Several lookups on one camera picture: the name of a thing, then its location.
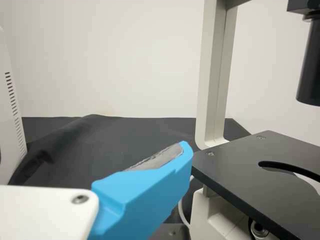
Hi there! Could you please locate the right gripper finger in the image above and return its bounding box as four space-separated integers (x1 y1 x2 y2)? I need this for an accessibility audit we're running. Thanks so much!
84 140 194 240

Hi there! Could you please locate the cream microscope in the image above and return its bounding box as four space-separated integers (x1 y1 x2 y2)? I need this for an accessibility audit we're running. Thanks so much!
185 0 320 240

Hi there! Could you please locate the white incubator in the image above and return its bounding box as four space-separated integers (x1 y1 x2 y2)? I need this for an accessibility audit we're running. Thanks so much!
0 24 28 169

